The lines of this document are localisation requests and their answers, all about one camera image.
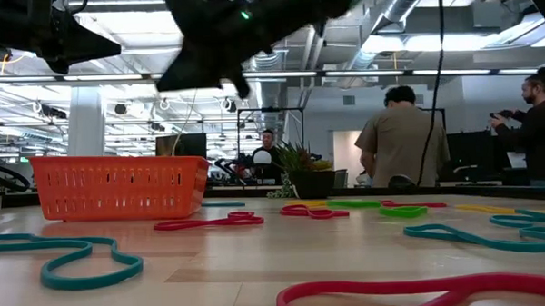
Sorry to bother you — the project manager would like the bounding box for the yellow rubber band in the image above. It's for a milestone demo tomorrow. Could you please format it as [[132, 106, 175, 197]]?
[[454, 201, 545, 222], [284, 198, 329, 210]]

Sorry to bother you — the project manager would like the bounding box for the green rubber band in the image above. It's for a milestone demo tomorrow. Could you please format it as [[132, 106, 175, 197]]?
[[327, 197, 383, 211], [378, 204, 429, 220]]

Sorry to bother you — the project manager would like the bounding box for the black aluminium table frame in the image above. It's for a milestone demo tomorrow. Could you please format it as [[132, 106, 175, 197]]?
[[0, 173, 545, 222]]

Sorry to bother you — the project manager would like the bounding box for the orange plastic basket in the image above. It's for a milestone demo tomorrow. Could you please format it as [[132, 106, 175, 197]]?
[[28, 150, 212, 225]]

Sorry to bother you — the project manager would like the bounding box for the white pillar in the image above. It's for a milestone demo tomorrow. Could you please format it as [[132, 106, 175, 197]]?
[[64, 84, 107, 158]]

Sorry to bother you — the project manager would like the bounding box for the person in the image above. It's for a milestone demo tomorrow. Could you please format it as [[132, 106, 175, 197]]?
[[352, 84, 452, 190], [249, 128, 284, 186], [486, 66, 545, 191]]

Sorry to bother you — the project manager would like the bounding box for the long ceiling light bar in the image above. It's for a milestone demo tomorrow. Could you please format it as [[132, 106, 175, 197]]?
[[0, 56, 545, 94]]

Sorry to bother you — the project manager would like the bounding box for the black hanging cable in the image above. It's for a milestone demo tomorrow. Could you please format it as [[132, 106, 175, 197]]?
[[409, 0, 451, 188]]

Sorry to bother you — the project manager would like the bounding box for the potted succulent plant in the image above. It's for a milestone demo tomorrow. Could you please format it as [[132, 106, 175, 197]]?
[[265, 139, 338, 202]]

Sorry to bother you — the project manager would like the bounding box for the black computer monitor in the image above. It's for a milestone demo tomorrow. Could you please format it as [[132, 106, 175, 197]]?
[[154, 132, 208, 160], [444, 129, 501, 183]]

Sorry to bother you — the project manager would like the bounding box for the black office chair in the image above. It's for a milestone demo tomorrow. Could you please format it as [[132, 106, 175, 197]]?
[[387, 173, 416, 190]]

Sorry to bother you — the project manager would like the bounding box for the white globe lamp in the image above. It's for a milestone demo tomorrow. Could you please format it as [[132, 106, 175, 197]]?
[[252, 149, 273, 186]]

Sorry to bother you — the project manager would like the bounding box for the red rubber band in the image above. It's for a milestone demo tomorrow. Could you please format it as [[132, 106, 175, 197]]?
[[381, 198, 449, 211], [280, 202, 351, 222], [275, 271, 545, 306], [153, 210, 265, 232]]

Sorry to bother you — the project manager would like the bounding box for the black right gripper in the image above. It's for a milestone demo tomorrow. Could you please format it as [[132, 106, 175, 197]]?
[[153, 0, 362, 103]]

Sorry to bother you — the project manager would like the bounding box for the silver ceiling duct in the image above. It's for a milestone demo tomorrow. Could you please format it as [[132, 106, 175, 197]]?
[[352, 0, 437, 72]]

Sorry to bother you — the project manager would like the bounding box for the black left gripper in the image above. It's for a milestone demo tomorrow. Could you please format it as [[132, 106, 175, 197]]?
[[0, 0, 124, 78]]

